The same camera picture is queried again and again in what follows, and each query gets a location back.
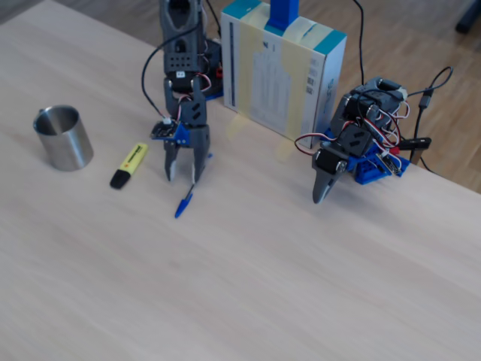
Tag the grey gripper black motor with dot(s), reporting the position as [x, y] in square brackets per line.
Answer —
[198, 141]

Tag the blue ballpoint pen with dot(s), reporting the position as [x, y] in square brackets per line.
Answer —
[184, 205]

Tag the blue follower arm base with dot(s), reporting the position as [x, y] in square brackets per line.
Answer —
[216, 96]

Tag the grey follower robot arm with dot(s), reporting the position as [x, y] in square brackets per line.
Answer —
[180, 56]

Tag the blue leader arm base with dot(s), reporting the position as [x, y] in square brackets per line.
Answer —
[366, 175]

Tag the silver metal cup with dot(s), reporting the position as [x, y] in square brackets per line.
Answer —
[67, 146]

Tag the yellow highlighter black cap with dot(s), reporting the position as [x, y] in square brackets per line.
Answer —
[131, 161]

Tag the small red connector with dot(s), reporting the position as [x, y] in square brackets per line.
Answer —
[219, 71]

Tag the pale yellow masking tape strip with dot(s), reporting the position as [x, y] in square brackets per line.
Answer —
[295, 56]
[248, 75]

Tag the white teal cardboard box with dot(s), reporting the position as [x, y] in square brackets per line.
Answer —
[270, 82]

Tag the leader controller circuit board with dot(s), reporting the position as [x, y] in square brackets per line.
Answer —
[389, 163]

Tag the black usb plug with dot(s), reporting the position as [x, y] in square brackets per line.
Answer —
[417, 142]

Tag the black chair base leg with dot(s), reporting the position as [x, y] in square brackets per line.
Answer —
[469, 20]

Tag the blue camera mount bracket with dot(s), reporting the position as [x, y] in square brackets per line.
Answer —
[183, 137]

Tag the small wrist camera board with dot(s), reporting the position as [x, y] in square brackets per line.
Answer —
[164, 130]

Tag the blue plastic post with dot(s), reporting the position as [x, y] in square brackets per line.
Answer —
[282, 15]

